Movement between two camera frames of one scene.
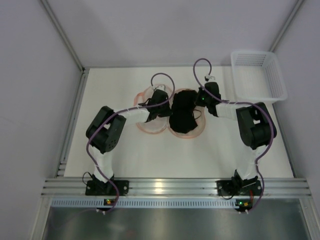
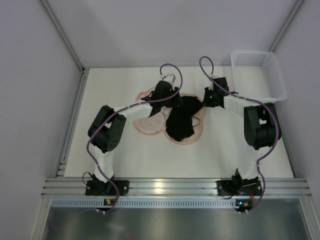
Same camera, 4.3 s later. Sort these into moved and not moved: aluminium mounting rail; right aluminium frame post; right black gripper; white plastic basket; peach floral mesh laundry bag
Moved: right black gripper; peach floral mesh laundry bag
Not moved: right aluminium frame post; aluminium mounting rail; white plastic basket
